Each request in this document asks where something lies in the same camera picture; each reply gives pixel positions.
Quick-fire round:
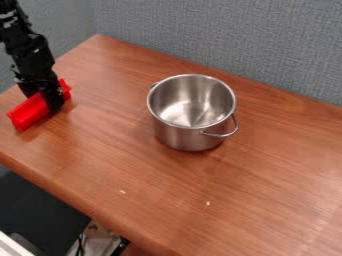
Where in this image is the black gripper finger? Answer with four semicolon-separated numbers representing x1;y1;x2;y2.
18;80;42;98
39;79;64;113

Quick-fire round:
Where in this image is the red rectangular block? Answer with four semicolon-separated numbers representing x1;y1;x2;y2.
6;78;74;132

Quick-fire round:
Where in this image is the stainless steel pot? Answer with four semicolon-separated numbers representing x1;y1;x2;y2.
147;74;239;152

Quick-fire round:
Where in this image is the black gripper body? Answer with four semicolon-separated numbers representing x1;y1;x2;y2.
0;0;58;83

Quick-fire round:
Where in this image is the white object at corner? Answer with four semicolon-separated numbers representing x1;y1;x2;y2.
0;231;35;256

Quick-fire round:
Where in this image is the grey table leg bracket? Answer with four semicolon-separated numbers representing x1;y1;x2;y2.
66;220;130;256

